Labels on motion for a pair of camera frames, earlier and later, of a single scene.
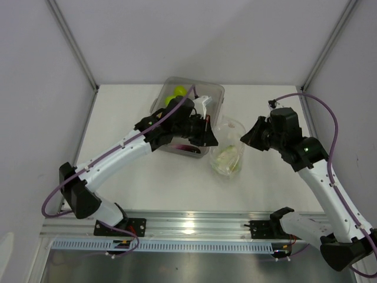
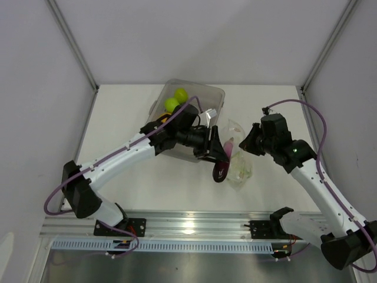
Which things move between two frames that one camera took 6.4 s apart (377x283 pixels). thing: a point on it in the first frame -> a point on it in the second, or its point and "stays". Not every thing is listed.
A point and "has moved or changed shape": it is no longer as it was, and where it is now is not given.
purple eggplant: [187, 147] has moved or changed shape
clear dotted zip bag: [227, 157] has moved or changed shape
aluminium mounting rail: [169, 224] stays
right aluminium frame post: [330, 43] stays
